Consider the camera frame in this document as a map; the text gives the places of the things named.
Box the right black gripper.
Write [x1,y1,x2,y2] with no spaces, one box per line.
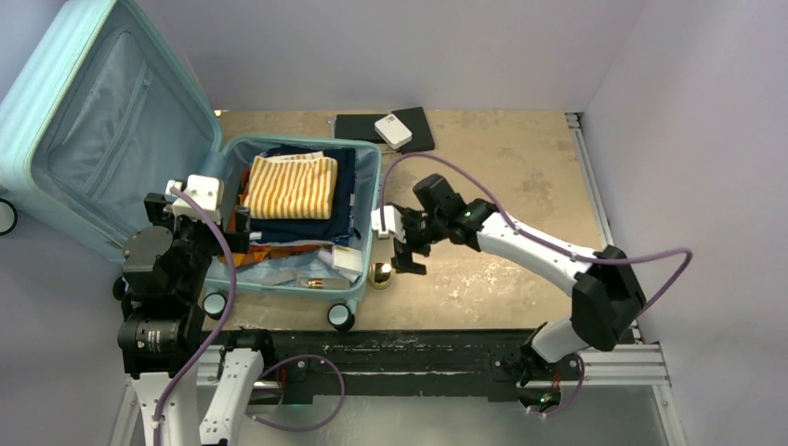
[391,206,448,275]

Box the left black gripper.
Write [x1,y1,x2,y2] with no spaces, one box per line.
[147,190,247,296]

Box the gold round jar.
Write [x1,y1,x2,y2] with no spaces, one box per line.
[368,262,393,290]

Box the blue white patterned garment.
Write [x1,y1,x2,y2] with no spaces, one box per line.
[243,190,360,251]

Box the orange camouflage garment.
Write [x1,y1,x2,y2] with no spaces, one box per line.
[218,169,336,269]

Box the navy blue garment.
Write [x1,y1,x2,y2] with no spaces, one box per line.
[261,145,356,210]

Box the clear gold perfume bottle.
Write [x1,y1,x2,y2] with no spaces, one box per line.
[295,277,350,290]

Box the yellow striped garment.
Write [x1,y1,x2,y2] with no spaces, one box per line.
[241,151,338,220]

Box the light blue suitcase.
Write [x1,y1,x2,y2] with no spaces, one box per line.
[0,0,385,334]

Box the white square box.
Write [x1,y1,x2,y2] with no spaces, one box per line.
[330,245,364,275]

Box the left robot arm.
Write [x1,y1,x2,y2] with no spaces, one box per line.
[113,193,277,445]

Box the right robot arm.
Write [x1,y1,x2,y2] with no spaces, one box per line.
[371,174,646,384]

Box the white power bank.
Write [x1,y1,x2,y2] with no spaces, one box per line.
[374,113,413,151]

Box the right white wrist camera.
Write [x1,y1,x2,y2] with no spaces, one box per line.
[371,205,406,243]

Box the black metal base rail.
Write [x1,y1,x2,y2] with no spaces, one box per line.
[125,329,672,411]

